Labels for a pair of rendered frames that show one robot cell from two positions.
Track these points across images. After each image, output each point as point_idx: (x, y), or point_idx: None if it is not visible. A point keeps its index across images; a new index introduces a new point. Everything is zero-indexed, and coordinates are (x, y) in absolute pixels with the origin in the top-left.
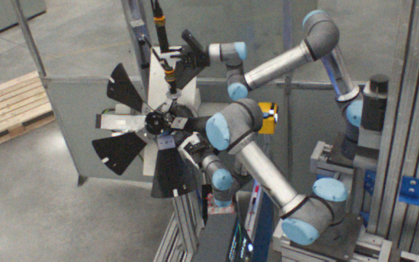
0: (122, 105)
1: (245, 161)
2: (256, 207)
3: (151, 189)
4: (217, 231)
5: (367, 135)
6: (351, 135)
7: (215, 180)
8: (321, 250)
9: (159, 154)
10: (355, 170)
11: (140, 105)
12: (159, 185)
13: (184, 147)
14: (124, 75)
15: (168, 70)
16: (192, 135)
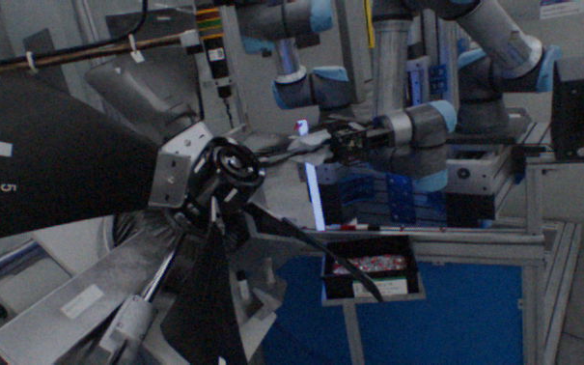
0: (23, 274)
1: (494, 4)
2: (386, 228)
3: (368, 289)
4: None
5: (414, 24)
6: (344, 98)
7: (450, 110)
8: (520, 126)
9: (293, 225)
10: (419, 79)
11: (148, 169)
12: (357, 273)
13: (258, 229)
14: (52, 100)
15: (213, 4)
16: (303, 140)
